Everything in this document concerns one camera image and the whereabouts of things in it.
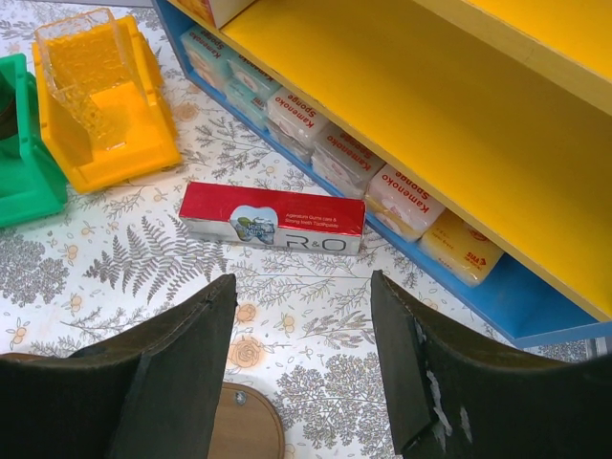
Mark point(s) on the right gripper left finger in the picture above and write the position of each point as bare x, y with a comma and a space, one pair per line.
148, 392

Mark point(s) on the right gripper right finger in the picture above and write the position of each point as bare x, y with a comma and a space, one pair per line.
454, 393

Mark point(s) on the clear textured acrylic holder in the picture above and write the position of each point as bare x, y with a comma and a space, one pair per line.
91, 71

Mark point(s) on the brown oval wooden tray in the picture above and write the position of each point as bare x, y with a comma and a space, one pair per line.
246, 426

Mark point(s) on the red silver toothpaste box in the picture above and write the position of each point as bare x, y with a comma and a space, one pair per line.
274, 218

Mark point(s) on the yellow sponge pack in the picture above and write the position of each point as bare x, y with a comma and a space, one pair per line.
463, 250

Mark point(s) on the pink white sponge pack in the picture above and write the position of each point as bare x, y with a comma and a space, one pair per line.
401, 204

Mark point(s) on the green bin with cups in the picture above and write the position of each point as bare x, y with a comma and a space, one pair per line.
32, 184

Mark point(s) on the yellow plastic bin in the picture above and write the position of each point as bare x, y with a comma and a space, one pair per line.
151, 140

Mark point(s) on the blue yellow pink shelf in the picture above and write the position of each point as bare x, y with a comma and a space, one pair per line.
524, 161

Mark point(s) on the teal sponge pack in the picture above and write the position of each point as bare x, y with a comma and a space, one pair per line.
249, 89
208, 55

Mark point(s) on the green cup in bin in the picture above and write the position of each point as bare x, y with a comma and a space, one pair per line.
8, 110

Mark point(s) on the red white box middle shelf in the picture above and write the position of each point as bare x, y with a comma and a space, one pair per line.
216, 12

